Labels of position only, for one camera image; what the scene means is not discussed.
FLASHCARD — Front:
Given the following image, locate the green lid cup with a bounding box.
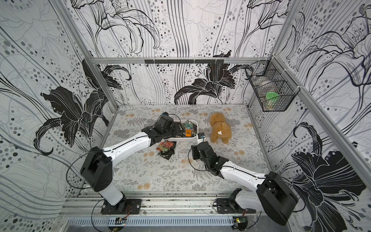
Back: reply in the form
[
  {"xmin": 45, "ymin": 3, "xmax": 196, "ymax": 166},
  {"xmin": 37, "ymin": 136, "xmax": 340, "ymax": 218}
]
[{"xmin": 265, "ymin": 92, "xmax": 280, "ymax": 110}]

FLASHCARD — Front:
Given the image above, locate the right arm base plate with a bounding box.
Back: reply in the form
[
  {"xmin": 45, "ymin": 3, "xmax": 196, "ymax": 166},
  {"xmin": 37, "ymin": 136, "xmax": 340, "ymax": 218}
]
[{"xmin": 213, "ymin": 188, "xmax": 256, "ymax": 215}]

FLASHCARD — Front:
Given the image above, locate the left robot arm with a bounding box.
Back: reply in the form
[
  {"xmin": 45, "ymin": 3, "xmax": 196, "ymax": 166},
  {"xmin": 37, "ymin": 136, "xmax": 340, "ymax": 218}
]
[{"xmin": 80, "ymin": 112, "xmax": 177, "ymax": 207}]

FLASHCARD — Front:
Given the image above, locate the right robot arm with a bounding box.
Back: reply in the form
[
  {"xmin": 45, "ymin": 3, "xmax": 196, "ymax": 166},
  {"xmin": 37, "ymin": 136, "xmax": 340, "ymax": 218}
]
[{"xmin": 190, "ymin": 142, "xmax": 299, "ymax": 226}]

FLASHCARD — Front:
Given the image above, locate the black barcode tea bag lower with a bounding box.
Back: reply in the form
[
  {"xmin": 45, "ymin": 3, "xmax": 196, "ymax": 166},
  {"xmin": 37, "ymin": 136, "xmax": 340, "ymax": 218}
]
[{"xmin": 159, "ymin": 142, "xmax": 176, "ymax": 160}]

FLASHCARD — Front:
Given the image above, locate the green tea bag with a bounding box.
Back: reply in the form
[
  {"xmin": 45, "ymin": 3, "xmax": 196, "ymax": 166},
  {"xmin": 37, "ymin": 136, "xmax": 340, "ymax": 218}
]
[{"xmin": 183, "ymin": 120, "xmax": 195, "ymax": 130}]

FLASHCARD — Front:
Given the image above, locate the black bar on rail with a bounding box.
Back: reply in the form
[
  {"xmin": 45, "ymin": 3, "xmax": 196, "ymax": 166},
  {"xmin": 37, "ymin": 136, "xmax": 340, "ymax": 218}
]
[{"xmin": 145, "ymin": 59, "xmax": 225, "ymax": 64}]

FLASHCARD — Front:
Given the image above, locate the white cable duct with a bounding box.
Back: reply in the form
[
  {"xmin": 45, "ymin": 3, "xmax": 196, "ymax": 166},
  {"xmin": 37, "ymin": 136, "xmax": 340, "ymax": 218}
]
[{"xmin": 67, "ymin": 216, "xmax": 234, "ymax": 227}]

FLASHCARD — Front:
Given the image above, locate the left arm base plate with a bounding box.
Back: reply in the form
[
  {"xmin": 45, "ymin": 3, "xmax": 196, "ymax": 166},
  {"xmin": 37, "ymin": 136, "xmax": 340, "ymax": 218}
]
[{"xmin": 101, "ymin": 198, "xmax": 142, "ymax": 215}]

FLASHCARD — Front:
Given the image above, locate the black wire basket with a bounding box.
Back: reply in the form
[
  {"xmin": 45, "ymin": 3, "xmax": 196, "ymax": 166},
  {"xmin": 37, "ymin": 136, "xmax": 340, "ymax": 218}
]
[{"xmin": 244, "ymin": 58, "xmax": 297, "ymax": 112}]

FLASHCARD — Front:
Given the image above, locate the white storage box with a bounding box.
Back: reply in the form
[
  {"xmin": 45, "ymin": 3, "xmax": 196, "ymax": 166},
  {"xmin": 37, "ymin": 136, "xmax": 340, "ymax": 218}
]
[{"xmin": 168, "ymin": 119, "xmax": 199, "ymax": 142}]

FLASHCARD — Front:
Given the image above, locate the red black tea bag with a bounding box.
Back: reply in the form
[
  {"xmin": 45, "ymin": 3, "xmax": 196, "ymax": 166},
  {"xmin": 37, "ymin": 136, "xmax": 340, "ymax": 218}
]
[{"xmin": 156, "ymin": 140, "xmax": 174, "ymax": 153}]

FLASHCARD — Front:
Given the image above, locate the brown teddy bear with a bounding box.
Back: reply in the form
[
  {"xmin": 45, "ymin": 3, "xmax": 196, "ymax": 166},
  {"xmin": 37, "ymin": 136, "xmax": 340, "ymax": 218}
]
[{"xmin": 210, "ymin": 113, "xmax": 232, "ymax": 144}]

